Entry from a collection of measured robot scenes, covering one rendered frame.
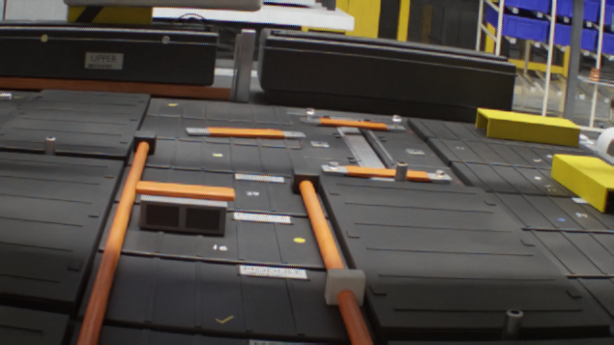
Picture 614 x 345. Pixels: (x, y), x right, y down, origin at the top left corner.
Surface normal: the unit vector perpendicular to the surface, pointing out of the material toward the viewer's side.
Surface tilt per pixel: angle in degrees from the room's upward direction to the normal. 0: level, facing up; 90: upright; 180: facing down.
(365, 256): 0
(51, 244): 0
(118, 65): 90
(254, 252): 0
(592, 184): 90
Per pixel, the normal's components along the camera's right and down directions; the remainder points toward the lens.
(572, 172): -0.98, -0.05
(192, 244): 0.10, -0.97
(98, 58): 0.11, 0.25
